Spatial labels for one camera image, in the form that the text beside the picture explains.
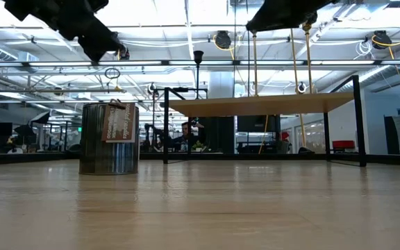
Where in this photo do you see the white coiled cable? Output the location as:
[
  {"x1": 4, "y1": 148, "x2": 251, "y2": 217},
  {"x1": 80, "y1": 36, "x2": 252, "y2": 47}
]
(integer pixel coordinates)
[{"x1": 355, "y1": 40, "x2": 374, "y2": 59}]

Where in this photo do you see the short yellow hanging cord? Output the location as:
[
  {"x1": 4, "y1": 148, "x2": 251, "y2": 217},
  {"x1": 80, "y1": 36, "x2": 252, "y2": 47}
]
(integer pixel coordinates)
[{"x1": 258, "y1": 115, "x2": 269, "y2": 155}]

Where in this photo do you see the black table edge rail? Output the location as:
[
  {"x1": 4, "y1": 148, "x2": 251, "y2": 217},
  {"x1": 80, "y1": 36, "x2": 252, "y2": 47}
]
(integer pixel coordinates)
[{"x1": 0, "y1": 152, "x2": 400, "y2": 167}]

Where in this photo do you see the brown paper label tag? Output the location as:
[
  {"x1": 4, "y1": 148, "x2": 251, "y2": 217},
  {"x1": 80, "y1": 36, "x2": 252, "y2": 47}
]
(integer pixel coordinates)
[{"x1": 101, "y1": 99, "x2": 137, "y2": 144}]

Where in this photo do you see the dark standing panel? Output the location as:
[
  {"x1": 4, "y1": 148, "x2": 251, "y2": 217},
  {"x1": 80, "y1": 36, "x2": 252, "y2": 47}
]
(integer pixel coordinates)
[{"x1": 383, "y1": 115, "x2": 400, "y2": 156}]

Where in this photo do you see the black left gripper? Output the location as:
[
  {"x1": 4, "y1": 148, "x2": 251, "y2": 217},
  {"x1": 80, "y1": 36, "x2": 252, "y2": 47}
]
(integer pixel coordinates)
[{"x1": 3, "y1": 0, "x2": 126, "y2": 63}]

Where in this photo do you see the hanging black cable loop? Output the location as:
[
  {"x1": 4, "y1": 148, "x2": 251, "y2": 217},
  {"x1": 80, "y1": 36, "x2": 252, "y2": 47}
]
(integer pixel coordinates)
[{"x1": 103, "y1": 67, "x2": 122, "y2": 81}]

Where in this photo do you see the person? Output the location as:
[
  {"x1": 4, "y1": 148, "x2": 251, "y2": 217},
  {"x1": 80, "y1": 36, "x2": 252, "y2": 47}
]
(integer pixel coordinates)
[{"x1": 170, "y1": 121, "x2": 203, "y2": 153}]

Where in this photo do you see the black studio softbox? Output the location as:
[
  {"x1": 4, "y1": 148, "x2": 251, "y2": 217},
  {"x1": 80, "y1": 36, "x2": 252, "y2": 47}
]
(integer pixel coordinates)
[{"x1": 29, "y1": 110, "x2": 51, "y2": 126}]

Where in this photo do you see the ribbed metal candle tin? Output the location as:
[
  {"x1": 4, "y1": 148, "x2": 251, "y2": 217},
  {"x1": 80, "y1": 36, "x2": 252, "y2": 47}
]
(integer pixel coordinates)
[{"x1": 78, "y1": 102, "x2": 140, "y2": 176}]

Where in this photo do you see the long ceiling light strip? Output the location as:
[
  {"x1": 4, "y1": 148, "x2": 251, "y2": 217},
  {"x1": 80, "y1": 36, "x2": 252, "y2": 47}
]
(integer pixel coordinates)
[{"x1": 0, "y1": 59, "x2": 400, "y2": 67}]

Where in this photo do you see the black candlestick holder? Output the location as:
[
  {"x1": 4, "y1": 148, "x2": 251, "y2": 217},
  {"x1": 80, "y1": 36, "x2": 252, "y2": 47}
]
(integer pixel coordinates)
[{"x1": 192, "y1": 49, "x2": 205, "y2": 101}]

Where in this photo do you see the black metal frame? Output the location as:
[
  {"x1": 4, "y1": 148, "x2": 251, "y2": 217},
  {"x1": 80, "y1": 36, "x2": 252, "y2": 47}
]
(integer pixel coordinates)
[{"x1": 152, "y1": 86, "x2": 209, "y2": 105}]

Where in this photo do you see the wooden shelf with black legs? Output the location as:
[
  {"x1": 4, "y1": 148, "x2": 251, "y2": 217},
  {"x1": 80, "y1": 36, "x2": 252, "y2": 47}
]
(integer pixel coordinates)
[{"x1": 162, "y1": 75, "x2": 367, "y2": 167}]

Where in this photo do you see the black wall monitor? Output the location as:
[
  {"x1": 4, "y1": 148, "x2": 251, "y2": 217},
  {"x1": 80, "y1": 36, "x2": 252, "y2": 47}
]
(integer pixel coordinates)
[{"x1": 237, "y1": 115, "x2": 281, "y2": 133}]

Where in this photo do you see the black cabinet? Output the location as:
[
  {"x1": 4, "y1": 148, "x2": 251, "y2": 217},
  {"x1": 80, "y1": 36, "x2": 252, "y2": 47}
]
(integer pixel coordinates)
[{"x1": 198, "y1": 117, "x2": 236, "y2": 155}]

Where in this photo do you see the yellow reel cord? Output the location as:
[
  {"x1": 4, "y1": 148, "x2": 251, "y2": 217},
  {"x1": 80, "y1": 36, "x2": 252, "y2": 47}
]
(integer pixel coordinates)
[{"x1": 371, "y1": 27, "x2": 400, "y2": 117}]

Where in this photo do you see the tall gold candlestick holder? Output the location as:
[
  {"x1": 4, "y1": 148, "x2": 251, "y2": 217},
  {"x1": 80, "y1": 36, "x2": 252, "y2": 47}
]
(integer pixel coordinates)
[{"x1": 301, "y1": 22, "x2": 313, "y2": 95}]

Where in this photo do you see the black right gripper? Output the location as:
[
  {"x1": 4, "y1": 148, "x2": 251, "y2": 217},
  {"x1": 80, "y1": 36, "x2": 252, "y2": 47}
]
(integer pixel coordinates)
[{"x1": 245, "y1": 0, "x2": 338, "y2": 34}]

